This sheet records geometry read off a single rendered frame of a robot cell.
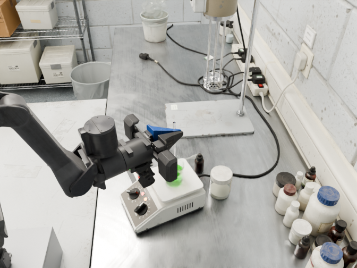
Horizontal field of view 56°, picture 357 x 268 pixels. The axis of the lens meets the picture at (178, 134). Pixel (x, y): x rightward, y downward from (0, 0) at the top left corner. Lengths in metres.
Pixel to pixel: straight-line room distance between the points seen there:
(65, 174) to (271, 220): 0.55
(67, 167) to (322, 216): 0.59
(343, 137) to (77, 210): 0.75
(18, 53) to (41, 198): 2.11
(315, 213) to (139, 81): 0.89
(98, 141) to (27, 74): 2.51
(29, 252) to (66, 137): 0.51
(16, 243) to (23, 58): 2.33
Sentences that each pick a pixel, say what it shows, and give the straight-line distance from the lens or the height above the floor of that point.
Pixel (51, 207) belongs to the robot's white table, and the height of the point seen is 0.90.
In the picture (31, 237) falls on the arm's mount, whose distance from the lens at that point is 0.82.
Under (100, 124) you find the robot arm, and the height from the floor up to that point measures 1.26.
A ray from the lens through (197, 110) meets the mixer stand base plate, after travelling 1.24.
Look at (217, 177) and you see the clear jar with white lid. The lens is 0.90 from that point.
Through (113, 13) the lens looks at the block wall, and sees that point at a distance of 3.17.
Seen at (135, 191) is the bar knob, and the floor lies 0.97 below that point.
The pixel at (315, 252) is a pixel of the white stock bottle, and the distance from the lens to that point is 0.81.
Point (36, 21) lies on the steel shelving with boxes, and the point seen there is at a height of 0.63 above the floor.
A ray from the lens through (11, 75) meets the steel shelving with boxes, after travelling 3.15.
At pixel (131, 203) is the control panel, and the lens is 0.90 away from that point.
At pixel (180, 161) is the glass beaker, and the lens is 0.84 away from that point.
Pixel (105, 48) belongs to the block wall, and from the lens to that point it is 3.32.
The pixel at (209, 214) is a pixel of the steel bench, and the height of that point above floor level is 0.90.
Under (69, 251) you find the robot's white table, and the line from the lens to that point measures 0.90.
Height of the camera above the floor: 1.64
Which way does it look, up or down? 40 degrees down
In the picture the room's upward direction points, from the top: straight up
